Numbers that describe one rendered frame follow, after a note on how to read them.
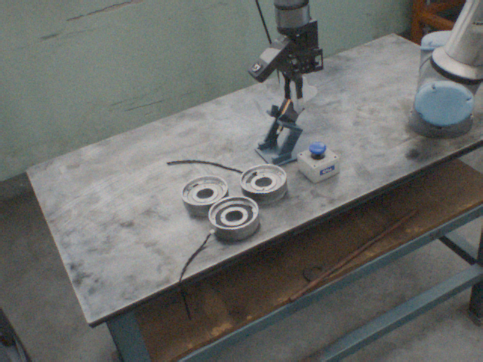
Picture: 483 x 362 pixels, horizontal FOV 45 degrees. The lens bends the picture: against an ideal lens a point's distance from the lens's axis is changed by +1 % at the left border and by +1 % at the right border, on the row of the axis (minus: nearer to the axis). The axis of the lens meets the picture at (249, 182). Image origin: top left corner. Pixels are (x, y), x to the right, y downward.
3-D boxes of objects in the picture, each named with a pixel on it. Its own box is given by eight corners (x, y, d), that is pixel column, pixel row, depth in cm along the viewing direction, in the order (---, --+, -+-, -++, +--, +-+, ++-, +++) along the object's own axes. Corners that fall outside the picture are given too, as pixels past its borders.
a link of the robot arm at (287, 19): (284, 13, 119) (266, 2, 125) (286, 35, 122) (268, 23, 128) (315, 3, 121) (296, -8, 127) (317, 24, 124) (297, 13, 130)
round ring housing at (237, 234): (242, 204, 129) (240, 189, 127) (270, 227, 122) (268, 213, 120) (202, 225, 125) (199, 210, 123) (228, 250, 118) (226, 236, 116)
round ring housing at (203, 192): (176, 202, 132) (172, 188, 130) (214, 182, 137) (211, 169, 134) (198, 225, 125) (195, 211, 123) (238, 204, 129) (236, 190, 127)
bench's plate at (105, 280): (90, 330, 109) (87, 323, 107) (27, 174, 152) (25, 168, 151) (549, 113, 146) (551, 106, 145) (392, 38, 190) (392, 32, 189)
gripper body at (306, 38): (324, 72, 131) (321, 21, 124) (291, 84, 129) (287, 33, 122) (307, 60, 137) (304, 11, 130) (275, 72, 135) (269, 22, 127)
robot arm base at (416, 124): (441, 99, 153) (444, 65, 147) (485, 124, 142) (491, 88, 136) (395, 119, 149) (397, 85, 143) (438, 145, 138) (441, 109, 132)
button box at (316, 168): (315, 184, 132) (313, 167, 129) (298, 170, 137) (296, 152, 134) (344, 171, 134) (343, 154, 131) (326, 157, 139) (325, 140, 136)
